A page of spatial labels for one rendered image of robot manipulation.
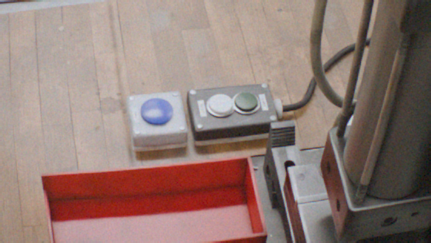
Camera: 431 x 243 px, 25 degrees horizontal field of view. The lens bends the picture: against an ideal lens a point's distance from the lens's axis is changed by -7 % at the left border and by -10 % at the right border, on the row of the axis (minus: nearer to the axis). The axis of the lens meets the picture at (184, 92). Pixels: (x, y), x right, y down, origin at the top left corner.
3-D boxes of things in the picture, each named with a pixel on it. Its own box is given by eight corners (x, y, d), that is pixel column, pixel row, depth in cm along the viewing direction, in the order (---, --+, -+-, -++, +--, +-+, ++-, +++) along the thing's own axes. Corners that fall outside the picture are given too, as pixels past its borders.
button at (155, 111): (138, 108, 129) (138, 98, 128) (170, 105, 130) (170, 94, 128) (142, 133, 126) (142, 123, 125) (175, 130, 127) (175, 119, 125)
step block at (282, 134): (262, 168, 126) (270, 122, 119) (285, 164, 126) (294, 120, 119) (272, 208, 122) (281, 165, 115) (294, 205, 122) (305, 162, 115)
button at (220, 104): (206, 105, 130) (207, 94, 128) (228, 103, 130) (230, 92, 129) (210, 123, 128) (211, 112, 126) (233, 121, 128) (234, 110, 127)
